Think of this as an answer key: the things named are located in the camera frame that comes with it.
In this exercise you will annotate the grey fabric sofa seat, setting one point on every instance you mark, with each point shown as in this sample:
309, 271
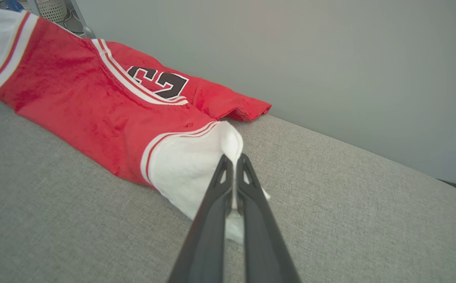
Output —
54, 220

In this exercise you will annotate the white perforated laundry basket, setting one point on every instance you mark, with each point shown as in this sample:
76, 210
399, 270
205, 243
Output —
52, 10

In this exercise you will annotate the red and white basketball jersey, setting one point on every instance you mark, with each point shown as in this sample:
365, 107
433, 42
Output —
94, 110

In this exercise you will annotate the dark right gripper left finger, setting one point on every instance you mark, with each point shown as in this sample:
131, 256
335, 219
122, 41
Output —
208, 236

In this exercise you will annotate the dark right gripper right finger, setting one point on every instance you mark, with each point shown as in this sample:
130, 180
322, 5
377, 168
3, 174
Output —
263, 243

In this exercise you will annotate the grey partition leg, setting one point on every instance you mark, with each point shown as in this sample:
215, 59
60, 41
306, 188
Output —
89, 32

